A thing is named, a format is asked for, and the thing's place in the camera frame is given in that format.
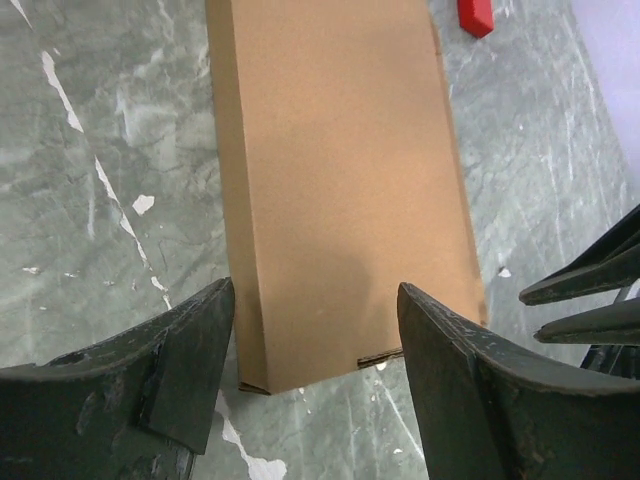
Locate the brown cardboard box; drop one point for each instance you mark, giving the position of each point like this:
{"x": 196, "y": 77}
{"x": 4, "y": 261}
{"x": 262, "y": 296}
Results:
{"x": 341, "y": 179}

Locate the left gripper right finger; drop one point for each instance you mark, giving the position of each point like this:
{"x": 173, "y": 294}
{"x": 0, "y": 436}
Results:
{"x": 490, "y": 409}

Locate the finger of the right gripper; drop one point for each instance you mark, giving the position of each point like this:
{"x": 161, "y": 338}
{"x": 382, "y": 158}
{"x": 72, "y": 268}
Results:
{"x": 611, "y": 262}
{"x": 617, "y": 323}

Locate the red rectangular block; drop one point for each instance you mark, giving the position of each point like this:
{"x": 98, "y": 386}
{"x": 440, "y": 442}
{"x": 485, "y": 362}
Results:
{"x": 476, "y": 17}

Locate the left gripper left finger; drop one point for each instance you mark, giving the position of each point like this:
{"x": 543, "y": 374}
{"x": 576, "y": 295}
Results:
{"x": 138, "y": 405}

